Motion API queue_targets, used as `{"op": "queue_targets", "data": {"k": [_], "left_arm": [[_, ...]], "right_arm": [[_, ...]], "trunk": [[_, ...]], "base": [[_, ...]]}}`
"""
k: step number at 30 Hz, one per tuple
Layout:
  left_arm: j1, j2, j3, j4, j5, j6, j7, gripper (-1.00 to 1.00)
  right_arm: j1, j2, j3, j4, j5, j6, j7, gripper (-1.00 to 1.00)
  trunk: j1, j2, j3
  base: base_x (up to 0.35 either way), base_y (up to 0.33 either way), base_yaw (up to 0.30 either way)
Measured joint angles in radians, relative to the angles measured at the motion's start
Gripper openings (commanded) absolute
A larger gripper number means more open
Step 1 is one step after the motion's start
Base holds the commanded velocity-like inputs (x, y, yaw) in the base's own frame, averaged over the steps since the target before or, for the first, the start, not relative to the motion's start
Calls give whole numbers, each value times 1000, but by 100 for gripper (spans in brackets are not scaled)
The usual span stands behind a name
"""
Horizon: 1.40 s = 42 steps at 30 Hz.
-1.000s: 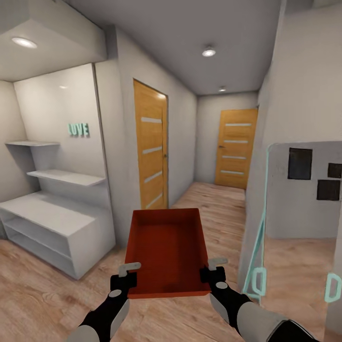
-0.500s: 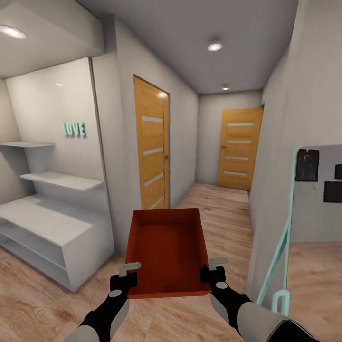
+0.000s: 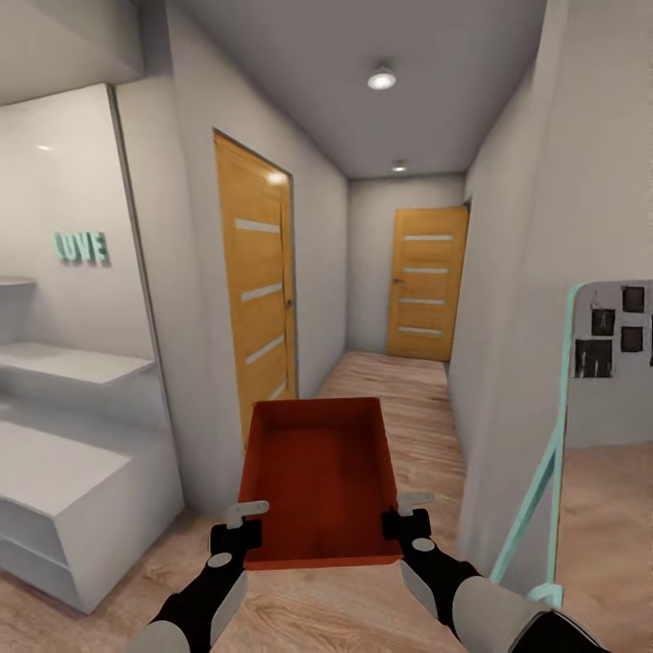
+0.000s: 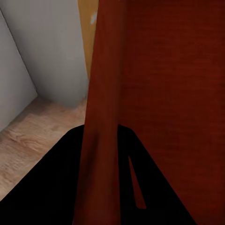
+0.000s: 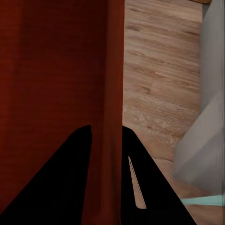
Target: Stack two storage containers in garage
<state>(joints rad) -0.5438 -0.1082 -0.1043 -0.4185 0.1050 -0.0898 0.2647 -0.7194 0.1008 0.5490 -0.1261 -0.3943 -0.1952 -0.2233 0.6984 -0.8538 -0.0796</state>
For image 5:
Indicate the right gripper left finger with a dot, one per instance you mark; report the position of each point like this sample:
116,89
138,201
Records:
55,195

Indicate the storage box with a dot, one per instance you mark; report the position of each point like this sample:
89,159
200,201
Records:
61,68

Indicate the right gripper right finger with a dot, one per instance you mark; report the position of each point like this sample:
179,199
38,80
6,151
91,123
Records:
163,205

